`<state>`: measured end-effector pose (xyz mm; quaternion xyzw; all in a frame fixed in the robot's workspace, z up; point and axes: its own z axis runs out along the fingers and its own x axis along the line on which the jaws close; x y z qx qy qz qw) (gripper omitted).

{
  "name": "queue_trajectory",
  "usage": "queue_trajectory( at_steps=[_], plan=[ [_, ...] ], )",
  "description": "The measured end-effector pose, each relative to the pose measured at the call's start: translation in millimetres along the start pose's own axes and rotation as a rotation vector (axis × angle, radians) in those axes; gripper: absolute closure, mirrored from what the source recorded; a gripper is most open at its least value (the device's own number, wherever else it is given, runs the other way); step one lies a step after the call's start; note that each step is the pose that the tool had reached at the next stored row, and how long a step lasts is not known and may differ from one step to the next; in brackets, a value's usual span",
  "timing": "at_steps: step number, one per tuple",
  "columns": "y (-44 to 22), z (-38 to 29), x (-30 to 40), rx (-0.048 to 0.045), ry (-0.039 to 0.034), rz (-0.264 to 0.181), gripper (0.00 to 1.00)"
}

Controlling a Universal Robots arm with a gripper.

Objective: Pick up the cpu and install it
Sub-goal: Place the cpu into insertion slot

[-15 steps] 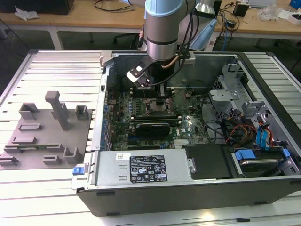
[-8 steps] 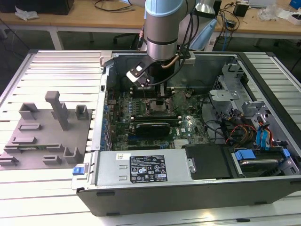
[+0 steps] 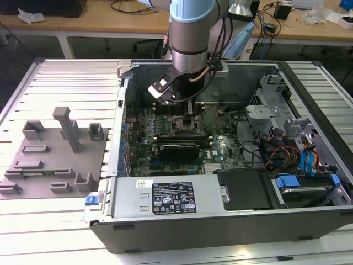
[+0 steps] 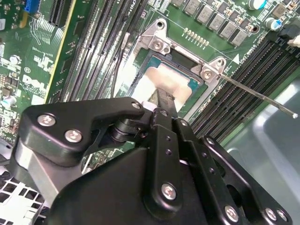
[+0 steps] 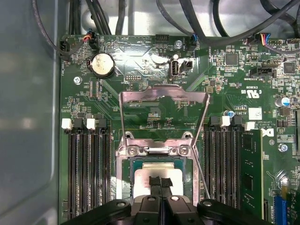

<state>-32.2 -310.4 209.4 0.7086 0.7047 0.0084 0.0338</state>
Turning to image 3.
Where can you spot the grey flat device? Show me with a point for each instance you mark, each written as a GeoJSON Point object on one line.
{"type": "Point", "coordinates": [306, 3]}

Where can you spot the wooden desk white frame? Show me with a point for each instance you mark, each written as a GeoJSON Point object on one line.
{"type": "Point", "coordinates": [41, 26]}

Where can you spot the white cardboard box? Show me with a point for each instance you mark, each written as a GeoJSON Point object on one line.
{"type": "Point", "coordinates": [348, 22]}

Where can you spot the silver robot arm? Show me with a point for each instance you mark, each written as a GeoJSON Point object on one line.
{"type": "Point", "coordinates": [190, 36]}

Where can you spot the silver chipset heatsink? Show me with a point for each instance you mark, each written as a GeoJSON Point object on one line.
{"type": "Point", "coordinates": [213, 167]}

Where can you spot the small black adapter box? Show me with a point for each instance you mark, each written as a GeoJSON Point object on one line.
{"type": "Point", "coordinates": [282, 12]}

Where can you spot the green motherboard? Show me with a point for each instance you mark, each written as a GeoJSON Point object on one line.
{"type": "Point", "coordinates": [226, 143]}

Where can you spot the black rear case fan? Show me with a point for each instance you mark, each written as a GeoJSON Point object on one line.
{"type": "Point", "coordinates": [144, 99]}

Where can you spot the blue box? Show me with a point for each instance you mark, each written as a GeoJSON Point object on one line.
{"type": "Point", "coordinates": [347, 5]}

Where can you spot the small black transformer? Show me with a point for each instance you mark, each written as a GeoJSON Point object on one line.
{"type": "Point", "coordinates": [270, 29]}

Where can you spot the large black box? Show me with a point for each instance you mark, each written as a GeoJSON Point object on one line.
{"type": "Point", "coordinates": [63, 7]}

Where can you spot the metal locking lever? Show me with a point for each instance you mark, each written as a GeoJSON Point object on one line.
{"type": "Point", "coordinates": [170, 111]}

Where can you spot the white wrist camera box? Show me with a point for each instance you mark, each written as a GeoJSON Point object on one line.
{"type": "Point", "coordinates": [162, 89]}

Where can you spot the grey parts rack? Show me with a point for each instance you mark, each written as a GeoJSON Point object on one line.
{"type": "Point", "coordinates": [55, 165]}

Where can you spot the silver metal drive cage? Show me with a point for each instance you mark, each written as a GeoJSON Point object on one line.
{"type": "Point", "coordinates": [262, 111]}

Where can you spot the black graphics card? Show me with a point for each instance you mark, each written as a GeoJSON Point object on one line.
{"type": "Point", "coordinates": [179, 150]}

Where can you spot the hard disk in blue carrier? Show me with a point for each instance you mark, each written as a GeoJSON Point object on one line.
{"type": "Point", "coordinates": [303, 193]}

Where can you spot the CPU socket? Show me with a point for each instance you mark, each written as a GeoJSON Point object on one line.
{"type": "Point", "coordinates": [176, 129]}

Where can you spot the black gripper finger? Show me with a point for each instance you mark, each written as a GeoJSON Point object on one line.
{"type": "Point", "coordinates": [189, 122]}

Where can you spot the clear plastic bags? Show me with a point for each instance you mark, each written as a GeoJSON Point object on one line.
{"type": "Point", "coordinates": [317, 15]}

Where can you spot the black open PC case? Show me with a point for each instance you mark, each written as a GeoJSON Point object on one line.
{"type": "Point", "coordinates": [220, 234]}

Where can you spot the white crumpled paper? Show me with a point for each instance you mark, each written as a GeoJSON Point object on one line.
{"type": "Point", "coordinates": [29, 16]}

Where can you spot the black plastic bay cover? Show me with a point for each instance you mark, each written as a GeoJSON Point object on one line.
{"type": "Point", "coordinates": [245, 190]}

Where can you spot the round coin battery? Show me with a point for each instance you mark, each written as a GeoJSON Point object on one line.
{"type": "Point", "coordinates": [222, 110]}

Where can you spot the blue case latch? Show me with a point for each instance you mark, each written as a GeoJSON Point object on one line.
{"type": "Point", "coordinates": [92, 199]}

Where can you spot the silver power supply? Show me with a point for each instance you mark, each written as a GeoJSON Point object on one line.
{"type": "Point", "coordinates": [127, 193]}

